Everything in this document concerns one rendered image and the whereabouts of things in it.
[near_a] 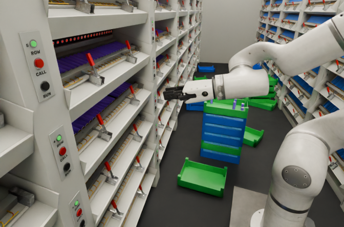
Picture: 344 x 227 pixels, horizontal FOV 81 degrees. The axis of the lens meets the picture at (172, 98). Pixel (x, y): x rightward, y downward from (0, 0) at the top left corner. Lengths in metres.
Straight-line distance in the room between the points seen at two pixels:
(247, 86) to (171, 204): 0.95
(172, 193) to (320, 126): 1.00
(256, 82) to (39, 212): 0.63
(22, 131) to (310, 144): 0.67
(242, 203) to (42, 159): 0.80
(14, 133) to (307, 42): 0.64
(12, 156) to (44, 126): 0.07
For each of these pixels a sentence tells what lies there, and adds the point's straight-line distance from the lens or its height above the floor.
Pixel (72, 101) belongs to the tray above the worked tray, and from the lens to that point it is 0.54.
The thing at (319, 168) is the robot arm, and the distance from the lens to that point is 0.63.
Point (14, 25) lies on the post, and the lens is 0.41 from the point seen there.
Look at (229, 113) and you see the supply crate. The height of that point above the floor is 0.42.
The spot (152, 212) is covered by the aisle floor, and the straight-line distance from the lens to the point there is 1.36.
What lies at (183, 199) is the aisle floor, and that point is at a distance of 1.41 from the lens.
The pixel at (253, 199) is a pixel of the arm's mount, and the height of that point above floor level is 0.33.
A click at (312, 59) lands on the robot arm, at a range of 0.59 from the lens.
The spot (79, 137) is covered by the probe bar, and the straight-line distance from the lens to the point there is 0.67.
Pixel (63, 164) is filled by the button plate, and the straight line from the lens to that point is 0.52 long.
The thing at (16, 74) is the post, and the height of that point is 0.99.
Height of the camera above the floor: 1.08
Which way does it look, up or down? 24 degrees down
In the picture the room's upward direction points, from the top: straight up
